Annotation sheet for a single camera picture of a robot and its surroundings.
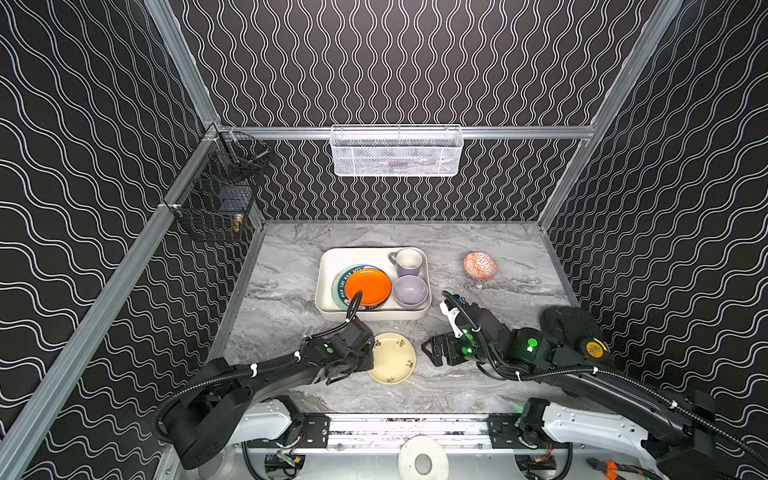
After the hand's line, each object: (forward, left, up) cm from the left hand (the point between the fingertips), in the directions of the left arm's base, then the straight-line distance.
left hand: (376, 358), depth 84 cm
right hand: (-1, -16, +12) cm, 20 cm away
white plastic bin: (+32, +19, +3) cm, 37 cm away
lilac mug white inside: (+34, -9, +2) cm, 35 cm away
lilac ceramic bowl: (+22, -10, +1) cm, 24 cm away
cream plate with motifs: (+1, -5, -1) cm, 5 cm away
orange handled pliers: (-23, -56, -3) cm, 60 cm away
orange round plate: (+23, +2, +3) cm, 24 cm away
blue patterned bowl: (+35, -35, -1) cm, 49 cm away
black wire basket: (+41, +54, +23) cm, 72 cm away
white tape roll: (-20, -11, -3) cm, 23 cm away
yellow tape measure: (+2, -58, +6) cm, 58 cm away
